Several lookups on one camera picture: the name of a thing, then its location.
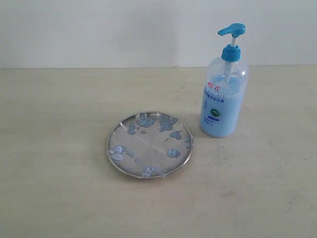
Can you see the blue pump lotion bottle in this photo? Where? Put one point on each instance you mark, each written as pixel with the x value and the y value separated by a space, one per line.
pixel 227 78

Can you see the round steel plate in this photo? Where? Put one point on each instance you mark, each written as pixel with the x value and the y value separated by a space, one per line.
pixel 149 145

